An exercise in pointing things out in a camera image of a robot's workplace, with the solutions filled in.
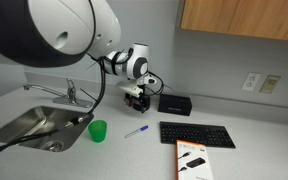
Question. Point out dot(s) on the stainless steel sink basin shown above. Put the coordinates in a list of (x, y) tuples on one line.
[(27, 125)]

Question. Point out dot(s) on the black computer keyboard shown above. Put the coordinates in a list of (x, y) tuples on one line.
[(197, 134)]

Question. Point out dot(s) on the metal sink drain strainer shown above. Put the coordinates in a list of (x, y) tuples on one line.
[(51, 146)]

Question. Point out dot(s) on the white wall power outlet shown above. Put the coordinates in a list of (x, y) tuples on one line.
[(250, 81)]

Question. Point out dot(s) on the beige wall plate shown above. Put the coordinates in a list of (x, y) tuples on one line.
[(270, 84)]

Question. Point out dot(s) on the wooden wall cabinet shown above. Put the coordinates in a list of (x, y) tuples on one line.
[(244, 16)]

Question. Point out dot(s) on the black rectangular box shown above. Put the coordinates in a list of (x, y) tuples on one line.
[(174, 105)]

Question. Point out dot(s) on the chrome sink faucet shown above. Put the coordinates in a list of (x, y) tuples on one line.
[(71, 95)]

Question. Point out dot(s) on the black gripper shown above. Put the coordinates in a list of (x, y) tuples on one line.
[(143, 100)]

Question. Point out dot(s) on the orange white product box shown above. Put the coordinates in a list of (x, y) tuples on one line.
[(194, 163)]

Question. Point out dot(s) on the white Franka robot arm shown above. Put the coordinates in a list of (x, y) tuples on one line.
[(50, 26)]

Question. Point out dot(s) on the green plastic cup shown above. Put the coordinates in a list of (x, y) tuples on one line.
[(97, 131)]

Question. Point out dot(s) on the blue capped white pen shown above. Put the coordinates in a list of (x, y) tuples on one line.
[(135, 132)]

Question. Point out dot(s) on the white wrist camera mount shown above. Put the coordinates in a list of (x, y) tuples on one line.
[(130, 88)]

